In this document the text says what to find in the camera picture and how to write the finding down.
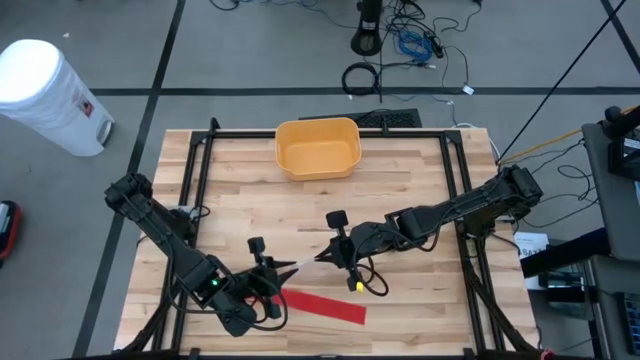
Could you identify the white trash can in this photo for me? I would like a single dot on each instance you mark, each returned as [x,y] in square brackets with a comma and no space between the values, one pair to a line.
[45,95]

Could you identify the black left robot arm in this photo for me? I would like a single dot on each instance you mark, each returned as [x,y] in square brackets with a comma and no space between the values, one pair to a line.
[170,240]

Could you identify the black keyboard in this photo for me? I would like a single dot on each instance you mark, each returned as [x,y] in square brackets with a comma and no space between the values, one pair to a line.
[631,320]
[390,120]

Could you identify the black aluminium table frame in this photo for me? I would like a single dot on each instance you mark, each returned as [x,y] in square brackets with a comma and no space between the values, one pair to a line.
[400,134]

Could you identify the red bandage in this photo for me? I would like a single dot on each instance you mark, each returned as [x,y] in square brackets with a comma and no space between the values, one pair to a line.
[325,306]

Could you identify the dark computer desk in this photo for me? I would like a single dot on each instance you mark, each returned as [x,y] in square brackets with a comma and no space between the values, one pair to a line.
[607,200]

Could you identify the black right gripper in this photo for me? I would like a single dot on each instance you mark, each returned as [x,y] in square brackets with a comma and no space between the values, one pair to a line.
[357,245]

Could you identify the red black floor device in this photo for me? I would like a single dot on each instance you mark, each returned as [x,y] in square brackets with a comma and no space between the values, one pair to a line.
[9,230]

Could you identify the black diagonal strut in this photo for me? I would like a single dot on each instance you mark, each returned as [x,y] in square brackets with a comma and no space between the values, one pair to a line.
[560,82]

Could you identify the yellow plastic bin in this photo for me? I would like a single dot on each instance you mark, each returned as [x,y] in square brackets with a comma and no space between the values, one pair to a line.
[317,152]

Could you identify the black floor stand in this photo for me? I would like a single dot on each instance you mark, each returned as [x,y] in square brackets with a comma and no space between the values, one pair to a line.
[367,35]

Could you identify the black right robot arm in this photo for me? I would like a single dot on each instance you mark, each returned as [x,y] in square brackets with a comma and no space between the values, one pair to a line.
[450,210]

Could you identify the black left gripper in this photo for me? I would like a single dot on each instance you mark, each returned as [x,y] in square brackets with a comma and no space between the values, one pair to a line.
[257,282]

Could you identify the white printed cardboard box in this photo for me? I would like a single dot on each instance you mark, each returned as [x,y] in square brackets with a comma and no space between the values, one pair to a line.
[530,247]

